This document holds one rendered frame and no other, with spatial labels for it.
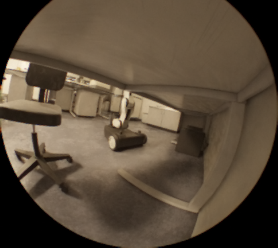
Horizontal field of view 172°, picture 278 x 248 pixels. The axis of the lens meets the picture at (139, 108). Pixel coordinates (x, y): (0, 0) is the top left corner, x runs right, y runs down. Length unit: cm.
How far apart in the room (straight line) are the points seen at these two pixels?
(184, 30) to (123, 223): 74
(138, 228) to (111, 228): 13
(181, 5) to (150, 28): 8
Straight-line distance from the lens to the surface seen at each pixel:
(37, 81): 90
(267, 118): 40
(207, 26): 19
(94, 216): 62
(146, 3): 17
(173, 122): 304
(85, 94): 278
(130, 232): 60
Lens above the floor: 58
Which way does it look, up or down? level
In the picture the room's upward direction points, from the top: 11 degrees clockwise
